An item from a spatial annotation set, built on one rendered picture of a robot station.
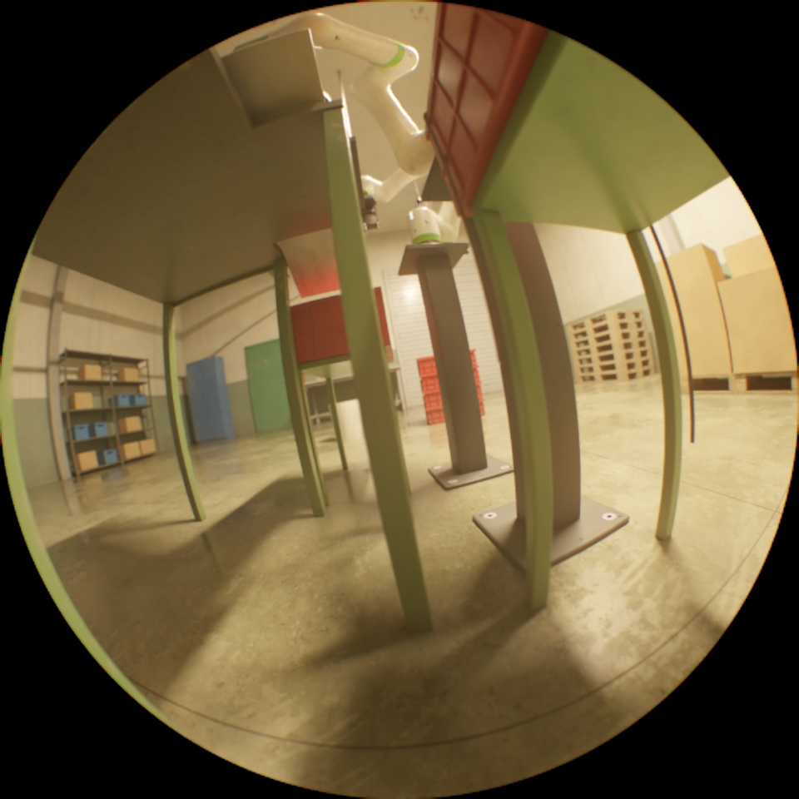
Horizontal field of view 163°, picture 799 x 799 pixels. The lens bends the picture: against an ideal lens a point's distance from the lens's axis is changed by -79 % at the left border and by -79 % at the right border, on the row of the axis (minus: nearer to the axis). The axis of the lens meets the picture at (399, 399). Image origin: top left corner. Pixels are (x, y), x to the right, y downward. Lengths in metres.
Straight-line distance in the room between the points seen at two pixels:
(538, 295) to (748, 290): 1.88
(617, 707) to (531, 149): 0.60
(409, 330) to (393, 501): 5.84
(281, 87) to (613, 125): 0.56
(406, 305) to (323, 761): 6.33
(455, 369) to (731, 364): 1.99
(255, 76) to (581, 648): 1.04
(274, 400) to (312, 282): 5.53
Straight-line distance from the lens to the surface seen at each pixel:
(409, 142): 0.98
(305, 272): 1.11
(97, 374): 5.88
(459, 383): 1.08
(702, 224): 4.74
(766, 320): 2.27
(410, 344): 6.08
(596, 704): 0.42
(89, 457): 5.55
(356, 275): 0.36
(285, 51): 0.65
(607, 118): 0.34
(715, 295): 2.38
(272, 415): 6.59
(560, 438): 0.61
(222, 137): 0.67
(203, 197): 0.80
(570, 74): 0.29
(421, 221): 1.28
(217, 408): 6.82
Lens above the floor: 0.38
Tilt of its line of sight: 2 degrees down
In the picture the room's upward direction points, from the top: 10 degrees counter-clockwise
